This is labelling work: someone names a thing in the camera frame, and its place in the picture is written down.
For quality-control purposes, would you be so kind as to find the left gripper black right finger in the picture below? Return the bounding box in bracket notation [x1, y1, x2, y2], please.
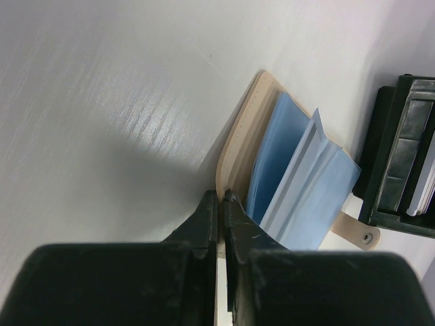
[222, 191, 434, 325]

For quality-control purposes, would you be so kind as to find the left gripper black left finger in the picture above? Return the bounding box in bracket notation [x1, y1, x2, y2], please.
[1, 190, 218, 325]

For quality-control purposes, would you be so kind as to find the white magnetic stripe card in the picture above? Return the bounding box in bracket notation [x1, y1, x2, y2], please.
[260, 110, 328, 238]

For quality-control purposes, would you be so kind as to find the beige card stack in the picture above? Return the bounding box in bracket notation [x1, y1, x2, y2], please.
[215, 71, 380, 251]

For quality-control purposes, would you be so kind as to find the black card holder box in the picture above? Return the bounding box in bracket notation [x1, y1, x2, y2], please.
[353, 75, 434, 238]

